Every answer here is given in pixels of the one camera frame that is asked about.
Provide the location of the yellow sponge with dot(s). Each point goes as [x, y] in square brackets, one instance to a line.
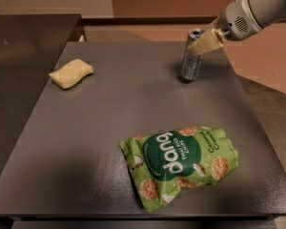
[71, 73]

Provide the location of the green rice chip bag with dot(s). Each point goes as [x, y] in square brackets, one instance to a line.
[163, 165]

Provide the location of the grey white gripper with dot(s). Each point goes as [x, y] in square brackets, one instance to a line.
[237, 22]

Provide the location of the silver redbull can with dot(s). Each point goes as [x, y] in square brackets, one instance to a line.
[191, 63]

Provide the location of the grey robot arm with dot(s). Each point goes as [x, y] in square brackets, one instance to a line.
[268, 12]

